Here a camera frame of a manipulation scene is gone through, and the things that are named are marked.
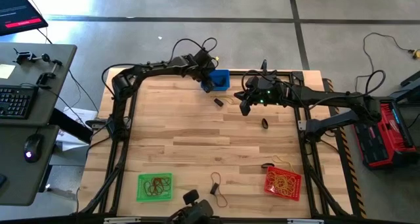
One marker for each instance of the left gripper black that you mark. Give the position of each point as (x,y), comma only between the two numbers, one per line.
(205,64)

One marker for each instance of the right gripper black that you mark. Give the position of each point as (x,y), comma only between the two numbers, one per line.
(269,91)

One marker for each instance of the yellow rubber band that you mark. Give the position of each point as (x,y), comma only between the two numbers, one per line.
(231,100)
(288,180)
(286,186)
(290,190)
(275,178)
(288,163)
(282,183)
(277,188)

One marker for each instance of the red plastic basket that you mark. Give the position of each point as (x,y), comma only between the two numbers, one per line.
(266,188)

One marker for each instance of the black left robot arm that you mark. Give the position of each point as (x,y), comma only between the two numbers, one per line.
(154,68)

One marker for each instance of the blue plastic basket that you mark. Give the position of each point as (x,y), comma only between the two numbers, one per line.
(224,74)

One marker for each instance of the small black edge clamp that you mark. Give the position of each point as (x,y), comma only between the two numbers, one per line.
(264,65)

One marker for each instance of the green plastic basket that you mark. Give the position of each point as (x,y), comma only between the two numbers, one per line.
(141,176)

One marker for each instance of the white papers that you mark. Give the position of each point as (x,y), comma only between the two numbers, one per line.
(82,115)

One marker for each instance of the yellow black hazard tape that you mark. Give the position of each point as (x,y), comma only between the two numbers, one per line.
(355,181)

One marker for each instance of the black desk leg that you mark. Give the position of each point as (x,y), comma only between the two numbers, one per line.
(70,125)

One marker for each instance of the red and black toolbox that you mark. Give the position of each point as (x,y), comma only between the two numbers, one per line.
(387,142)

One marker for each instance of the grey desk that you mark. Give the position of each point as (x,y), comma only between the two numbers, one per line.
(49,102)
(19,184)

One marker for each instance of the black desk clamp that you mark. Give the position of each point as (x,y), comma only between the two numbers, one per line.
(46,76)
(23,56)

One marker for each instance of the black stand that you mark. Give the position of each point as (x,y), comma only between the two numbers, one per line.
(411,82)

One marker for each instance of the yellow plug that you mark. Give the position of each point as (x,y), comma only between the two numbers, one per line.
(416,53)

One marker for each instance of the black computer mouse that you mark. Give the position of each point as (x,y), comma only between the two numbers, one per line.
(33,146)

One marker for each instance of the black keyboard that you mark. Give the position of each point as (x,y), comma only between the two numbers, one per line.
(16,102)

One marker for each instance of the pale yellow sticky note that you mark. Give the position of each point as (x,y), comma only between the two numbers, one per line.
(6,71)

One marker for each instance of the monitor with red bar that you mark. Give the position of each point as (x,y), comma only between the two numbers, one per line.
(16,7)

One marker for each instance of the silver bracket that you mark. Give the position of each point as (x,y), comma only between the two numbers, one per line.
(305,221)
(121,220)

